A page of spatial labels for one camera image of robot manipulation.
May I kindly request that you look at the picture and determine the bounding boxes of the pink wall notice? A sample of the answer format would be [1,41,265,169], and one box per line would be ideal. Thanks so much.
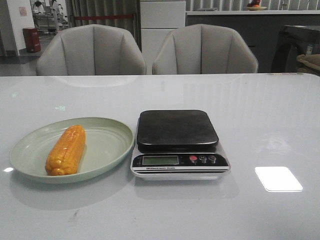
[19,6,27,17]

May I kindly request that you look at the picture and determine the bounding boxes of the right grey chair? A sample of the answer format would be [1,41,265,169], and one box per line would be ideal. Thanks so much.
[152,24,259,75]

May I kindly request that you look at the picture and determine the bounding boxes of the red bin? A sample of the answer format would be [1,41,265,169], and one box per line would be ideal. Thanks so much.
[22,27,41,53]

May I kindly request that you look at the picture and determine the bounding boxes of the white drawer cabinet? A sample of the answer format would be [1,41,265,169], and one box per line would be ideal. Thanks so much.
[139,0,186,52]

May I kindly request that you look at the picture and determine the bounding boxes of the digital kitchen scale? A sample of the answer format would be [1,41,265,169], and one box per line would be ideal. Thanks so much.
[130,109,231,181]

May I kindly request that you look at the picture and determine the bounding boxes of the red barrier tape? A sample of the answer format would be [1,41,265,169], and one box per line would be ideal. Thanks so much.
[73,14,135,21]

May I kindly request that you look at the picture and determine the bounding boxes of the orange corn cob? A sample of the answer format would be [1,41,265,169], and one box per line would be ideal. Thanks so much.
[45,125,86,176]

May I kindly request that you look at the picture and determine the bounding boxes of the green plate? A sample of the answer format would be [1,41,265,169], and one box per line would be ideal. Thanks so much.
[10,117,135,184]

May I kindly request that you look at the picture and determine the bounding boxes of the left grey chair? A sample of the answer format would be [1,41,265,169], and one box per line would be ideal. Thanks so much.
[35,24,147,76]

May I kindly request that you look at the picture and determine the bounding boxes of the fruit bowl on counter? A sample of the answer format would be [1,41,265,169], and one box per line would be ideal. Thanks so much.
[244,0,267,11]

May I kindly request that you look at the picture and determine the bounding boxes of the metal shelving cart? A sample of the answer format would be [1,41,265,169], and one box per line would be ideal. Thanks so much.
[30,0,69,34]

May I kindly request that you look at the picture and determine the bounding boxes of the beige cushion at right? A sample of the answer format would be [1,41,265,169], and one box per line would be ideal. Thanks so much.
[296,54,320,76]

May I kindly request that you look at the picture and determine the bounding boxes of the dark appliance at right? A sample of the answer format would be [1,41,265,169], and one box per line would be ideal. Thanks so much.
[271,25,320,73]

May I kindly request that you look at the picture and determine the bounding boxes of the grey chair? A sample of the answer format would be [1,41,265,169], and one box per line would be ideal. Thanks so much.
[152,24,259,75]
[35,24,147,76]

